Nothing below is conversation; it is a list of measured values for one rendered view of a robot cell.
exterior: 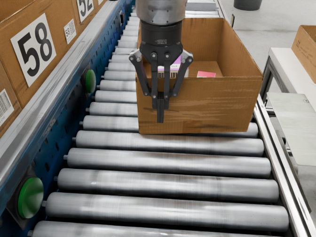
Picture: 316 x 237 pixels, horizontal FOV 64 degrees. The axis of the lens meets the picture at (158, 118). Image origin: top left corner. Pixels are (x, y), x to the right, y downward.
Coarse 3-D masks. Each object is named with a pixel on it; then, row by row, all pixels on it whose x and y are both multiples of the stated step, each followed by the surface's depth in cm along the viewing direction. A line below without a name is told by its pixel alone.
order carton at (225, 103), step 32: (192, 32) 89; (224, 32) 86; (192, 64) 94; (224, 64) 86; (256, 64) 61; (192, 96) 59; (224, 96) 59; (256, 96) 60; (160, 128) 66; (192, 128) 66; (224, 128) 66
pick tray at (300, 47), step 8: (304, 32) 95; (312, 32) 101; (296, 40) 102; (304, 40) 94; (312, 40) 88; (296, 48) 101; (304, 48) 94; (312, 48) 88; (296, 56) 101; (304, 56) 94; (312, 56) 88; (304, 64) 93; (312, 64) 88; (312, 72) 87; (312, 80) 87
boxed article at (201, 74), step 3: (198, 72) 81; (201, 72) 81; (204, 72) 81; (207, 72) 81; (210, 72) 81; (198, 75) 80; (201, 75) 80; (204, 75) 80; (207, 75) 80; (210, 75) 80; (213, 75) 80
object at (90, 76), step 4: (88, 72) 73; (92, 72) 74; (88, 76) 72; (92, 76) 74; (88, 80) 72; (92, 80) 74; (88, 84) 72; (92, 84) 74; (88, 88) 73; (92, 88) 75; (88, 92) 74; (92, 92) 76
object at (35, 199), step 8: (24, 184) 43; (32, 184) 44; (40, 184) 47; (24, 192) 42; (32, 192) 44; (40, 192) 47; (24, 200) 42; (32, 200) 44; (40, 200) 47; (24, 208) 42; (32, 208) 44; (24, 216) 43; (32, 216) 45
